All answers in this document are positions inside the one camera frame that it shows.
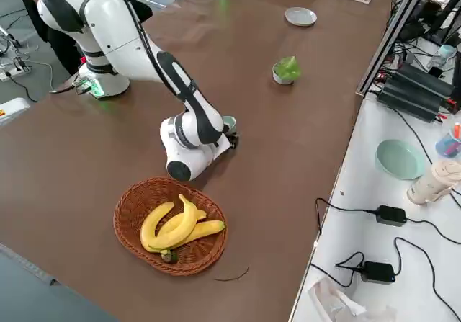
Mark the green ceramic cup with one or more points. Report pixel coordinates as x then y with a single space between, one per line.
229 121

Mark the beige patterned tumbler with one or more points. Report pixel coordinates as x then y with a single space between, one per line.
432 185

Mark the black power adapter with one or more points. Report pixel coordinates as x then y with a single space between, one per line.
377 272
390 215

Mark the mint green bowl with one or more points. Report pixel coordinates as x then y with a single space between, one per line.
399 160

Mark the brown wicker basket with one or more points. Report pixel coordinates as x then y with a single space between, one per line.
133 206

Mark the mint lidded cup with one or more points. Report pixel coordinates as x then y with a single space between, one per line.
446 53

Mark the thin brown twig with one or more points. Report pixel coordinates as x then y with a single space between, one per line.
234 278

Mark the person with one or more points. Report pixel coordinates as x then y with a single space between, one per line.
61 48

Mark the clear plastic bag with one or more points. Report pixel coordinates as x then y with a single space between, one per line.
331 298

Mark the aluminium frame post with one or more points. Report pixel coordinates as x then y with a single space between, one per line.
389 34

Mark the black metal stand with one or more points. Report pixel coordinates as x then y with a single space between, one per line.
444 16

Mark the yellow banana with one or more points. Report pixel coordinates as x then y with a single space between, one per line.
149 224
207 227
171 225
187 217

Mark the white power strip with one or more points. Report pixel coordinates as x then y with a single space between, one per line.
12 72

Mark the green lettuce leaf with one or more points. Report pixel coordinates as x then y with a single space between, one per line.
288 66

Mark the black power supply box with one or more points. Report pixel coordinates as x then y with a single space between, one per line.
410 102
428 80

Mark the clear cup with pens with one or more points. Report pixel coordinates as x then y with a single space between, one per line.
448 143

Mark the larger grey flat dish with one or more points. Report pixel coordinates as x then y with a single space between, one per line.
300 16

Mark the smaller grey deep dish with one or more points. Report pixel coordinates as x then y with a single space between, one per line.
279 79

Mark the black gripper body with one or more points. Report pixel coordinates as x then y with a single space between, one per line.
235 140

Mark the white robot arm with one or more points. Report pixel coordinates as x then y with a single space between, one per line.
119 37

